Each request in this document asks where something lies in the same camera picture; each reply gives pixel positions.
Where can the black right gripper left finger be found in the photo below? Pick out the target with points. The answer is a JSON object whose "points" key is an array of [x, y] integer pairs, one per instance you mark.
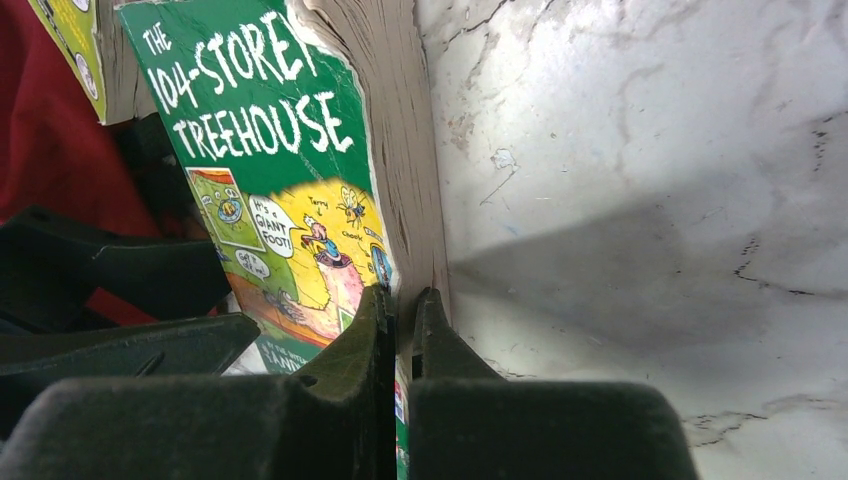
{"points": [[331, 419]]}

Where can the green treehouse book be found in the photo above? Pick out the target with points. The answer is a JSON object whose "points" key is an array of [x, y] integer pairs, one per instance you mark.
{"points": [[306, 134]]}

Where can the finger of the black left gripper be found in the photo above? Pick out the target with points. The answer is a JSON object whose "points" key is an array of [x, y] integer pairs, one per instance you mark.
{"points": [[31, 363], [52, 265]]}

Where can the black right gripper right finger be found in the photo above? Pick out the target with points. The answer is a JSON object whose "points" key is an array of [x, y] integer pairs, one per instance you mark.
{"points": [[469, 422]]}

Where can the green yellow paperback book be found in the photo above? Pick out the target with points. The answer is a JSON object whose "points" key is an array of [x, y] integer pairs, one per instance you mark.
{"points": [[90, 36]]}

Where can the red backpack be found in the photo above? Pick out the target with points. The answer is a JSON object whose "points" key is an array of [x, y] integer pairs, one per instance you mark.
{"points": [[55, 154]]}

